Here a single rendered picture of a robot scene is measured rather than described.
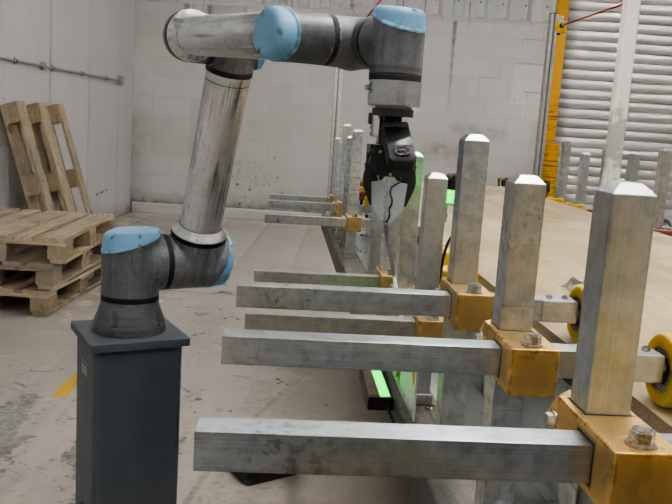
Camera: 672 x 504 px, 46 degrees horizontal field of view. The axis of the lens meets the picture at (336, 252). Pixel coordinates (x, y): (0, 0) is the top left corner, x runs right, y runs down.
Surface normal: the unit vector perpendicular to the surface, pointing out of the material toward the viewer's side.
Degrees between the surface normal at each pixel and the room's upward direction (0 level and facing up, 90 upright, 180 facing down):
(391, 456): 90
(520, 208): 90
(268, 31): 90
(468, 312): 90
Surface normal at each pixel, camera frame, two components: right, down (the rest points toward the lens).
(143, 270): 0.52, 0.18
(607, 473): -1.00, -0.05
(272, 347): 0.07, 0.16
